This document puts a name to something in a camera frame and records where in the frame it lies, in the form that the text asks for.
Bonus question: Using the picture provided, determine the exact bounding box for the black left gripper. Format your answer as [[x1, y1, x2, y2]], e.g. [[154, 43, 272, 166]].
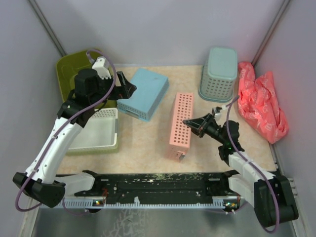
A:
[[90, 71, 136, 107]]

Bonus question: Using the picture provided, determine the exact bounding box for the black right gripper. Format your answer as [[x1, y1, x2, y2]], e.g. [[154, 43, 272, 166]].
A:
[[183, 113, 227, 145]]

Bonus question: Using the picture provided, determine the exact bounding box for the blue shallow plastic tray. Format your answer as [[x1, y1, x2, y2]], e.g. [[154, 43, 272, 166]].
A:
[[117, 69, 169, 122]]

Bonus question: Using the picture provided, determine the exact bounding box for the pink shallow plastic tray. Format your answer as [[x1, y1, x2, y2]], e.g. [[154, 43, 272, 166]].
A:
[[166, 92, 194, 161]]

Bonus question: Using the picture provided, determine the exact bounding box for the large teal perforated basket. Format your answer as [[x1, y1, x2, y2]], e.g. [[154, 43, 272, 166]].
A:
[[198, 46, 237, 103]]

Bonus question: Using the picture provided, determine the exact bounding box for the white perforated tray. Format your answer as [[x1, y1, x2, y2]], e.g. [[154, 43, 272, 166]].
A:
[[68, 107, 119, 151]]

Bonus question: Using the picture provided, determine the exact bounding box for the light green shallow tray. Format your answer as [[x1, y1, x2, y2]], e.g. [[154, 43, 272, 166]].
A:
[[66, 116, 120, 156]]

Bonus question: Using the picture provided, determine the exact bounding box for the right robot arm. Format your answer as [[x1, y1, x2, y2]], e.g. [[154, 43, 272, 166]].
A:
[[183, 114, 299, 228]]

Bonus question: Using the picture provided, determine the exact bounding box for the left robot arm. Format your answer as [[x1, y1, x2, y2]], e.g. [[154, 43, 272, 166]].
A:
[[13, 69, 137, 212]]

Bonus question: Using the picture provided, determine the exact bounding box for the pink patterned plastic bag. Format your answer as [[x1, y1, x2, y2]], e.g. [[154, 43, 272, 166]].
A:
[[238, 62, 289, 144]]

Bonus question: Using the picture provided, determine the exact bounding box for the olive green plastic basket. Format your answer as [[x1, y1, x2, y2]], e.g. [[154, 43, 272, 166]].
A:
[[56, 48, 116, 109]]

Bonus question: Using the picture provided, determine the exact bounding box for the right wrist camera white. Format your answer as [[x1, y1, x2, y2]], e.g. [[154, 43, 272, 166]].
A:
[[212, 105, 228, 117]]

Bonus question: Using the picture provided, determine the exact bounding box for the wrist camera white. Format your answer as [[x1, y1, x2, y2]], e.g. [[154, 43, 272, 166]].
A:
[[212, 105, 228, 117], [92, 56, 111, 80]]

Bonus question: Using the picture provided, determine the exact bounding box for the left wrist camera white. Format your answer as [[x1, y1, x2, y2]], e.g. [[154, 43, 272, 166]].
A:
[[92, 56, 111, 80]]

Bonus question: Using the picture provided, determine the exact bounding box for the white slotted cable duct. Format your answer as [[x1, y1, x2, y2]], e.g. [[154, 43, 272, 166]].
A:
[[61, 198, 227, 210]]

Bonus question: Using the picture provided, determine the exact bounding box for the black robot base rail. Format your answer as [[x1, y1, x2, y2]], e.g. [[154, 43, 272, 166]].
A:
[[65, 171, 244, 209]]

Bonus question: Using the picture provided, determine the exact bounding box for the left corner metal post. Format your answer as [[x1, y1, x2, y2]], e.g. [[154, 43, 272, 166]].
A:
[[27, 0, 67, 57]]

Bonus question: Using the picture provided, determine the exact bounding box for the corner metal post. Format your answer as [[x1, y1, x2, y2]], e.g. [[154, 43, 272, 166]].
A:
[[27, 0, 67, 57], [251, 0, 292, 67]]

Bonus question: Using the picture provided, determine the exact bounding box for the right corner metal post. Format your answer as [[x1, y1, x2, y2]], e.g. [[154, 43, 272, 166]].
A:
[[251, 0, 292, 67]]

